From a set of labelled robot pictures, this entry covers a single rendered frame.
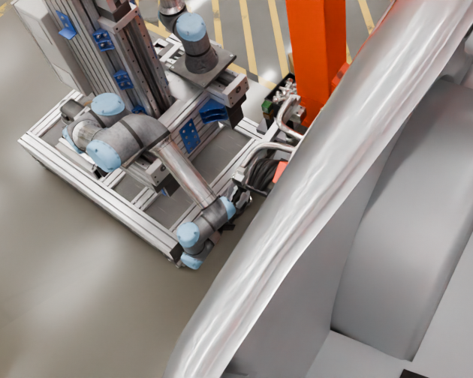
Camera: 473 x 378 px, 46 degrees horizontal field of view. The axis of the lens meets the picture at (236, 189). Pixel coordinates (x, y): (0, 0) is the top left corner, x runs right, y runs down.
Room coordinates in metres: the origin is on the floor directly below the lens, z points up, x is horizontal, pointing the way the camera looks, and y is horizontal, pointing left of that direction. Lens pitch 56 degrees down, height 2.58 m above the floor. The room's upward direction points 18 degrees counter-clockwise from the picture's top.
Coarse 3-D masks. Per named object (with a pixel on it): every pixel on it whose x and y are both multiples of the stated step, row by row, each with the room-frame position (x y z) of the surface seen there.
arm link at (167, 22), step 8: (160, 0) 1.99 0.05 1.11; (168, 0) 1.97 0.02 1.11; (176, 0) 1.98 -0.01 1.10; (184, 0) 2.01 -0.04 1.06; (160, 8) 2.00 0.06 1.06; (168, 8) 1.97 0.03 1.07; (176, 8) 1.97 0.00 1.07; (184, 8) 1.98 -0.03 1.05; (160, 16) 2.03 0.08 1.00; (168, 16) 1.96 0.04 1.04; (176, 16) 1.95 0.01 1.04; (168, 24) 1.96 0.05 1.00
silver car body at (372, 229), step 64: (448, 0) 0.73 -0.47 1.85; (384, 64) 0.68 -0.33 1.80; (448, 64) 1.03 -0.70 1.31; (320, 128) 0.64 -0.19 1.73; (384, 128) 0.56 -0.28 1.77; (448, 128) 0.78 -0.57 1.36; (320, 192) 0.50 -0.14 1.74; (384, 192) 0.69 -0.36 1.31; (448, 192) 0.62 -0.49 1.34; (256, 256) 0.44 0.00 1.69; (320, 256) 0.52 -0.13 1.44; (384, 256) 0.56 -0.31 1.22; (448, 256) 0.50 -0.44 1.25; (192, 320) 0.39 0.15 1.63; (256, 320) 0.34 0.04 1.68; (320, 320) 0.49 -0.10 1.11; (384, 320) 0.45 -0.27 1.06; (448, 320) 0.43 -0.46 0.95
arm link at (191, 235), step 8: (184, 224) 0.98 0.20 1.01; (192, 224) 0.97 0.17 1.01; (200, 224) 0.97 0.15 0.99; (208, 224) 0.96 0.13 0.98; (176, 232) 0.96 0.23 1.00; (184, 232) 0.95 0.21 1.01; (192, 232) 0.94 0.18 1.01; (200, 232) 0.95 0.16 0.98; (208, 232) 0.95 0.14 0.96; (184, 240) 0.92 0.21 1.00; (192, 240) 0.92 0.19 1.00; (200, 240) 0.93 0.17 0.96; (184, 248) 0.93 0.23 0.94; (192, 248) 0.92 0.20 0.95; (200, 248) 0.92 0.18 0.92
